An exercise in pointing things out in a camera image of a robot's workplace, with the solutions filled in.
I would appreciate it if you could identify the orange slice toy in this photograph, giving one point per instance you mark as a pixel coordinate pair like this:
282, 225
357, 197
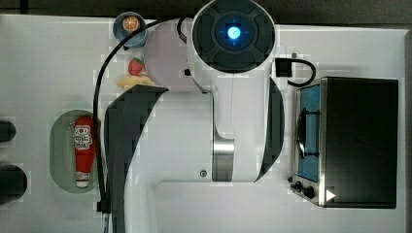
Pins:
131, 24

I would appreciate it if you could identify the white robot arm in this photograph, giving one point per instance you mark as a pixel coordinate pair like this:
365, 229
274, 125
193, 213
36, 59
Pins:
230, 128

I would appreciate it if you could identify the red plush ketchup bottle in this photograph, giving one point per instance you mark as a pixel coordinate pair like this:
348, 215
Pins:
84, 149

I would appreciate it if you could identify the yellow plush banana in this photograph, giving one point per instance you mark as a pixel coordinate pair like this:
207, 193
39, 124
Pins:
130, 81

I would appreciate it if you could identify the purple round plate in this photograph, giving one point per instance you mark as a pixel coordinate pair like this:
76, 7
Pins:
165, 56

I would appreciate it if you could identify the red plush strawberry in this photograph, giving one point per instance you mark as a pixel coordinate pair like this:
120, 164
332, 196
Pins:
135, 66

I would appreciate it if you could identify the large black cup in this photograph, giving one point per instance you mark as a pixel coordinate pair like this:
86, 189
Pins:
13, 183

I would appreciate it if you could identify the black toaster oven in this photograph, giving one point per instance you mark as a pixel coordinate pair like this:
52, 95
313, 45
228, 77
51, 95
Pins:
345, 143

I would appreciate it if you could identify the small black cup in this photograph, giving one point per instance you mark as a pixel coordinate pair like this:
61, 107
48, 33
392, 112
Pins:
7, 131

